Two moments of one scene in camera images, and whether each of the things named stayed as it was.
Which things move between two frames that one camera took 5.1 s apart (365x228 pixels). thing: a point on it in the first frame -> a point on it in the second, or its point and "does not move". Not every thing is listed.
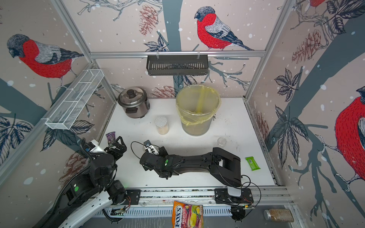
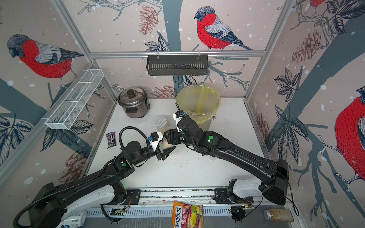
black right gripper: (144, 166) -> (173, 133)
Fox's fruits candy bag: (187, 216) does not move
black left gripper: (122, 148) -> (164, 155)
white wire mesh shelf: (67, 114) does not move
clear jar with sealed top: (161, 123) does not move
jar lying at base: (282, 215) does not move
